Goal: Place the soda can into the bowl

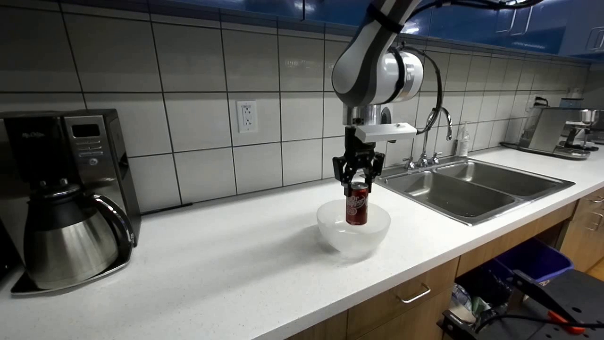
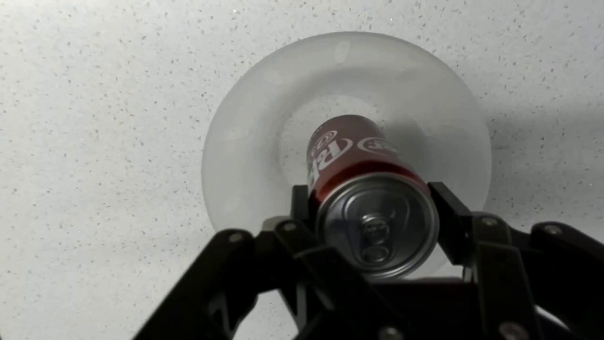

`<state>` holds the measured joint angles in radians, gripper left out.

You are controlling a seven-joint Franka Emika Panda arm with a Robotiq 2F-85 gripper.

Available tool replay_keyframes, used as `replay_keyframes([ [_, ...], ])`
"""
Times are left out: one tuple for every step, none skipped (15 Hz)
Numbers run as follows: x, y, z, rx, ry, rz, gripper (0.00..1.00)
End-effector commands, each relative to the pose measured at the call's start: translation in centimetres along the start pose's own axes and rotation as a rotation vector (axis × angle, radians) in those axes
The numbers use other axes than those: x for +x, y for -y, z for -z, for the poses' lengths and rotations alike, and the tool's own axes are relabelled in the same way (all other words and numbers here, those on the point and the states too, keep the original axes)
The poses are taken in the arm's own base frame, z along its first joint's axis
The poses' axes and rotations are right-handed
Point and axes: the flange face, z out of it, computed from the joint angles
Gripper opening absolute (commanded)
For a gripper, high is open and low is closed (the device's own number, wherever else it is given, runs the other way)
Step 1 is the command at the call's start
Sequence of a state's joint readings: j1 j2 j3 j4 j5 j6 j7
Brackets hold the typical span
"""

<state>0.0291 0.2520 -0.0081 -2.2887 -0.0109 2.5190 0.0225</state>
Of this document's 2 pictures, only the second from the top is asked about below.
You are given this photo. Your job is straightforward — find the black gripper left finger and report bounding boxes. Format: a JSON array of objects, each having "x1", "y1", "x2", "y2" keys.
[{"x1": 130, "y1": 183, "x2": 404, "y2": 340}]

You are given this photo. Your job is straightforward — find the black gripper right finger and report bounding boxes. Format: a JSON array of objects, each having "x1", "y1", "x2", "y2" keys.
[{"x1": 426, "y1": 179, "x2": 604, "y2": 340}]

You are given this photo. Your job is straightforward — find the red soda can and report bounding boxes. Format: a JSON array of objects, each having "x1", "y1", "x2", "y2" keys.
[{"x1": 306, "y1": 113, "x2": 441, "y2": 281}]

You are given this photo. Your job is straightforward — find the translucent white plastic bowl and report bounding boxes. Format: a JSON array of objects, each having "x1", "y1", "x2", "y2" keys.
[{"x1": 200, "y1": 30, "x2": 494, "y2": 279}]

